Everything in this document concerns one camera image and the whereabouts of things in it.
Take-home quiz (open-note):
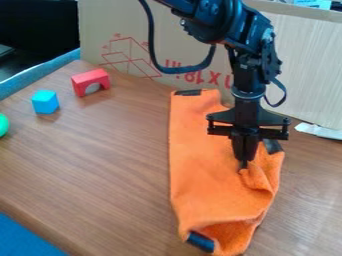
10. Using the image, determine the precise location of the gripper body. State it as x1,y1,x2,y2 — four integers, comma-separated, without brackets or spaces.
204,89,293,141

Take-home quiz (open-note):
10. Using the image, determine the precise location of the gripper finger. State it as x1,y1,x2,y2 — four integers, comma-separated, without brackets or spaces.
244,133,262,162
229,132,248,170

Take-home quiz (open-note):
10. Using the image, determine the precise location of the orange cloth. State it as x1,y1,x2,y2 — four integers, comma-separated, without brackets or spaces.
166,87,286,256

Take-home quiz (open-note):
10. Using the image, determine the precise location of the white paper scrap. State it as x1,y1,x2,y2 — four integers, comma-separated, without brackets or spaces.
292,121,342,141

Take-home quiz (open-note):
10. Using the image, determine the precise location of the cardboard box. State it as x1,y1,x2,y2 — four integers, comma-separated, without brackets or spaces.
76,0,342,131

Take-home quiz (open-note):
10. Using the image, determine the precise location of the red arch block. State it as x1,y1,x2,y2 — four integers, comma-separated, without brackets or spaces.
69,68,113,98

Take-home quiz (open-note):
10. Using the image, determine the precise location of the blue cube block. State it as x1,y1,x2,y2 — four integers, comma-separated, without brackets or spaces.
30,89,61,115

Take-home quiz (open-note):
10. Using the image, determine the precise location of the green ball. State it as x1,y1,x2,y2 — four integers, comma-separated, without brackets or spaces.
0,112,11,138

